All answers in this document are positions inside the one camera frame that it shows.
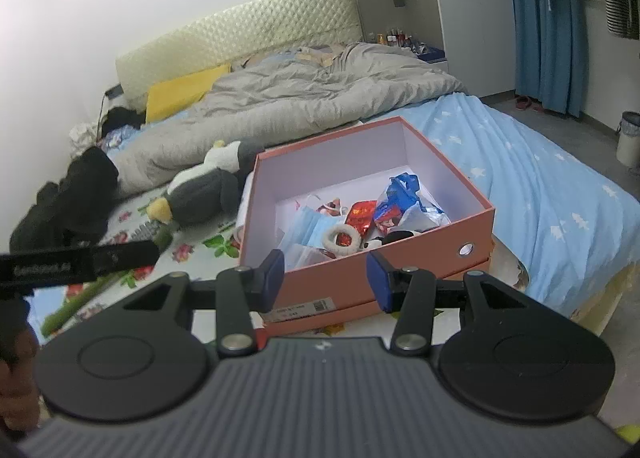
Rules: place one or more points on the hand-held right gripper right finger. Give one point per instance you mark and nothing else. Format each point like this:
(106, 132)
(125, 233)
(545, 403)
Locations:
(380, 283)

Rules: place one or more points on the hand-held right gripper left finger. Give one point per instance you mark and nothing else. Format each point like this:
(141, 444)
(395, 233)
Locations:
(272, 280)

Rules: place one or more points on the pink cardboard box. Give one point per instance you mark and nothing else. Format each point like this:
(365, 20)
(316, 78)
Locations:
(380, 268)

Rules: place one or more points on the blue face mask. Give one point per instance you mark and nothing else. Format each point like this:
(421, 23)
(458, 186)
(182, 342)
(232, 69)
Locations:
(307, 233)

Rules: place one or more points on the white hair scrunchie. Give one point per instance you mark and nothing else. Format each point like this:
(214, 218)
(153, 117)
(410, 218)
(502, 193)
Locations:
(327, 240)

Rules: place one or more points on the red foil candy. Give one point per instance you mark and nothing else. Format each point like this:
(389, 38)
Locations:
(361, 215)

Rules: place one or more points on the clear plastic bag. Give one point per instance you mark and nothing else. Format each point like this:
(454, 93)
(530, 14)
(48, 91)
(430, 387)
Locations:
(415, 210)

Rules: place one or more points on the person's left hand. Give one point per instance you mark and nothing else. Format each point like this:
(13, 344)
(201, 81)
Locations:
(20, 388)

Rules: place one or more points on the green massage brush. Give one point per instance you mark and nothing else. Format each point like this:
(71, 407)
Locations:
(65, 313)

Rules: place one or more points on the black jacket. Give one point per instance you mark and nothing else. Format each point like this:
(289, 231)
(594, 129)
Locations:
(70, 198)

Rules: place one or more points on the fruit printed tablecloth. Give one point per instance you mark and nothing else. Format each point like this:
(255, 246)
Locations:
(200, 253)

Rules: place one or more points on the grey penguin plush toy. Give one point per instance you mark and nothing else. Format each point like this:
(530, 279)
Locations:
(200, 193)

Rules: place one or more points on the white crumpled cloth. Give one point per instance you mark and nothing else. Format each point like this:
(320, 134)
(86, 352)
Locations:
(82, 137)

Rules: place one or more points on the dark cloth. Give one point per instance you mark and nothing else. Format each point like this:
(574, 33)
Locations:
(122, 119)

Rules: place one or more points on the grey duvet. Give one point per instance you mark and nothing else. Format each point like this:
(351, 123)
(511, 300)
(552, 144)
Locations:
(300, 98)

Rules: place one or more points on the yellow pillow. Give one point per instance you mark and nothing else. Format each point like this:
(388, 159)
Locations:
(182, 90)

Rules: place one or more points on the patterned pillow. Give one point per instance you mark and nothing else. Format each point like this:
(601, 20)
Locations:
(300, 57)

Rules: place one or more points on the red slipper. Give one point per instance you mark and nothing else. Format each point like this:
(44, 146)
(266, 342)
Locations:
(522, 102)
(537, 106)

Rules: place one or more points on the blue tray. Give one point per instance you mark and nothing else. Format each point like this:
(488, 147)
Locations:
(430, 54)

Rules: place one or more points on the row of small bottles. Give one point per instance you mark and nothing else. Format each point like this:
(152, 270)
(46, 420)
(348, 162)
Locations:
(395, 39)

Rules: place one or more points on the cream quilted headboard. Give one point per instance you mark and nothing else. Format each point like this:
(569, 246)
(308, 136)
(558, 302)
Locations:
(240, 23)

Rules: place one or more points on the white cabinet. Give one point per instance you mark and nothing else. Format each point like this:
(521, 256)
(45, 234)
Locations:
(470, 13)

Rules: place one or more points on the grey trash can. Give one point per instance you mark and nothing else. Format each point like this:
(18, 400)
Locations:
(629, 138)

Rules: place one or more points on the blue curtain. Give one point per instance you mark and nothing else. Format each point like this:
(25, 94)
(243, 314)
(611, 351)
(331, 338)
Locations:
(545, 38)

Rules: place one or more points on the black wall charger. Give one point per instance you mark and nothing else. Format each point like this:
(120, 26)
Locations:
(114, 91)

